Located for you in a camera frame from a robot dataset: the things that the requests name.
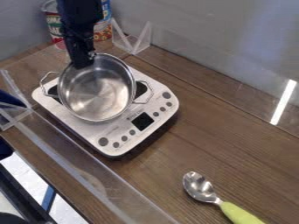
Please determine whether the clear acrylic corner bracket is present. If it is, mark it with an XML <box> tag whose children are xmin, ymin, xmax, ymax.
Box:
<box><xmin>110</xmin><ymin>18</ymin><xmax>152</xmax><ymax>55</ymax></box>

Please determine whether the white and black stove top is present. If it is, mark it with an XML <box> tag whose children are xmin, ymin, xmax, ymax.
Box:
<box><xmin>31</xmin><ymin>66</ymin><xmax>178</xmax><ymax>158</ymax></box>

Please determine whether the clear acrylic left bracket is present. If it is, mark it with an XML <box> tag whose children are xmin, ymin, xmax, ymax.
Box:
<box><xmin>0</xmin><ymin>69</ymin><xmax>31</xmax><ymax>131</ymax></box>

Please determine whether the silver steel pot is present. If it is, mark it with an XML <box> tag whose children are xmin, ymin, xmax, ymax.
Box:
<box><xmin>39</xmin><ymin>53</ymin><xmax>154</xmax><ymax>123</ymax></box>

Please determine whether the tomato sauce can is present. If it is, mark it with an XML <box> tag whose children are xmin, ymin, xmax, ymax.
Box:
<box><xmin>41</xmin><ymin>0</ymin><xmax>65</xmax><ymax>50</ymax></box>

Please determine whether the clear acrylic front barrier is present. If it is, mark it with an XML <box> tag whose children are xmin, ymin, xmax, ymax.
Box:
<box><xmin>0</xmin><ymin>109</ymin><xmax>178</xmax><ymax>224</ymax></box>

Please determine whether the blue cloth object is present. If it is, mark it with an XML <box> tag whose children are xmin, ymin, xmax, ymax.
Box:
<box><xmin>0</xmin><ymin>89</ymin><xmax>25</xmax><ymax>161</ymax></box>

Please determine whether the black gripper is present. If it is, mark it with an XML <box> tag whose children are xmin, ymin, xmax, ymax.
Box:
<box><xmin>55</xmin><ymin>0</ymin><xmax>103</xmax><ymax>69</ymax></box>

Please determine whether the alphabet soup can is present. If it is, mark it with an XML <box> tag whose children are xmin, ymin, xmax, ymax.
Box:
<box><xmin>93</xmin><ymin>0</ymin><xmax>111</xmax><ymax>42</ymax></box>

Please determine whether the black and blue stand frame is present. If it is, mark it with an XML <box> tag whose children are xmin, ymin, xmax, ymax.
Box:
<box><xmin>0</xmin><ymin>164</ymin><xmax>57</xmax><ymax>224</ymax></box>

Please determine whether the spoon with green handle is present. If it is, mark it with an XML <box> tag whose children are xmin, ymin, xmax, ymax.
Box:
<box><xmin>181</xmin><ymin>171</ymin><xmax>265</xmax><ymax>224</ymax></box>

